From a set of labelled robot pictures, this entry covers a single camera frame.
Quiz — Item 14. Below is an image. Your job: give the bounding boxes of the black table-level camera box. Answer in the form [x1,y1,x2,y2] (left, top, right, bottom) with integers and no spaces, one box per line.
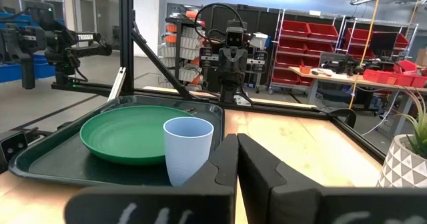
[0,130,29,167]

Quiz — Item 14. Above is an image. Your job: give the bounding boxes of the black aluminium table frame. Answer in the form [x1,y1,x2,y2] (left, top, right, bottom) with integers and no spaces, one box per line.
[49,0,388,165]

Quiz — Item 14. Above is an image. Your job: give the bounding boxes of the red bins on workbench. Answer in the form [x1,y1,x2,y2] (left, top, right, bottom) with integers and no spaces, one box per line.
[362,59,427,89]

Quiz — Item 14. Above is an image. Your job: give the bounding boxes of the white and orange parts organizer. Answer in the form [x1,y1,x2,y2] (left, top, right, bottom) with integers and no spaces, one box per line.
[159,9,209,92]

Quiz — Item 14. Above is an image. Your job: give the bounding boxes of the blue storage bins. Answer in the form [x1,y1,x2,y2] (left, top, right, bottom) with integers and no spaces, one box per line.
[0,12,57,84]

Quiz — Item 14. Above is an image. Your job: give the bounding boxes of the wooden workbench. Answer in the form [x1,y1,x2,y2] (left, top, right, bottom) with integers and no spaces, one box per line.
[288,65,427,137]

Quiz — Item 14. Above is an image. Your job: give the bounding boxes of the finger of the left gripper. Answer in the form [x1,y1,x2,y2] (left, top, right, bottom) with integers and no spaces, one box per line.
[218,47,234,85]
[233,47,250,85]

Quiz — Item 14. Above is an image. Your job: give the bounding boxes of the dark green plastic tray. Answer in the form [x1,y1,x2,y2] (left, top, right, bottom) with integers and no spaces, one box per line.
[8,94,226,188]

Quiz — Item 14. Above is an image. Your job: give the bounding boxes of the succulent in white patterned pot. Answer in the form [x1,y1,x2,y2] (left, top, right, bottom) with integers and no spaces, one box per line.
[376,85,427,189]

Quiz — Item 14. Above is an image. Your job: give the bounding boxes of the green plastic plate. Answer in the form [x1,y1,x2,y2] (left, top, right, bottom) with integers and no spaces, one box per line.
[79,105,201,167]

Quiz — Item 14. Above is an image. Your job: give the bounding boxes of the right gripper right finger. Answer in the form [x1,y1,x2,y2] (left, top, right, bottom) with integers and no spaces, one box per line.
[237,133,427,224]

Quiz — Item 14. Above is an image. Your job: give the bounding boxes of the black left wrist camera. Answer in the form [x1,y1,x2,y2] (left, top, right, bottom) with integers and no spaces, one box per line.
[225,19,248,48]

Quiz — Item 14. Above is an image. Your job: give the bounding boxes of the rack with red bins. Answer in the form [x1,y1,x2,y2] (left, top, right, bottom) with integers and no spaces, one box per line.
[340,17,420,68]
[269,9,348,95]

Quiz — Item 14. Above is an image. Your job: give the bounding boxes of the yellow hanging cable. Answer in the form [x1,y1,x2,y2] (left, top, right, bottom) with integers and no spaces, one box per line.
[348,0,382,110]

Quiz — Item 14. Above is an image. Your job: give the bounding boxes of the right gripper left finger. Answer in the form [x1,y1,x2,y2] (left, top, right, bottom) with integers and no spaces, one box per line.
[64,133,240,224]

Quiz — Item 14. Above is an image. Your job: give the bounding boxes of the light blue plastic cup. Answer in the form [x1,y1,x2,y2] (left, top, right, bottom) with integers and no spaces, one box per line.
[163,116,215,187]

